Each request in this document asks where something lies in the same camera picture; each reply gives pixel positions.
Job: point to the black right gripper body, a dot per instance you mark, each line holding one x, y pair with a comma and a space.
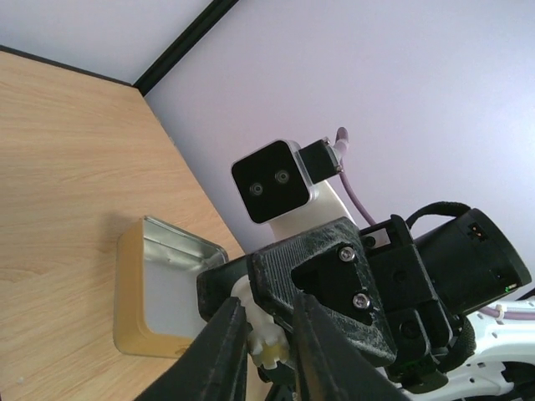
432, 270

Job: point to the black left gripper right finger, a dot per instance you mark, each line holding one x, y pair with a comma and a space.
328, 367

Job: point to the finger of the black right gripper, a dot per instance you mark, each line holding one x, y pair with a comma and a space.
329, 263
214, 285

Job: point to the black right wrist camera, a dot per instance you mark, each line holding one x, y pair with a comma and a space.
283, 176

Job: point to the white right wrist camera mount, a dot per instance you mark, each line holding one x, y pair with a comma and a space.
325, 207

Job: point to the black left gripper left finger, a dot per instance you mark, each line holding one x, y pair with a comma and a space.
214, 367

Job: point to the white queen lying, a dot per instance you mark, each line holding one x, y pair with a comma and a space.
267, 342

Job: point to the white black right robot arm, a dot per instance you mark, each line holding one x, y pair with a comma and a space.
503, 361

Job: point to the black enclosure frame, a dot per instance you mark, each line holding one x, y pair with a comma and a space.
183, 44

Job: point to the silver metal tray right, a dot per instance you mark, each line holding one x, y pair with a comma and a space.
157, 265

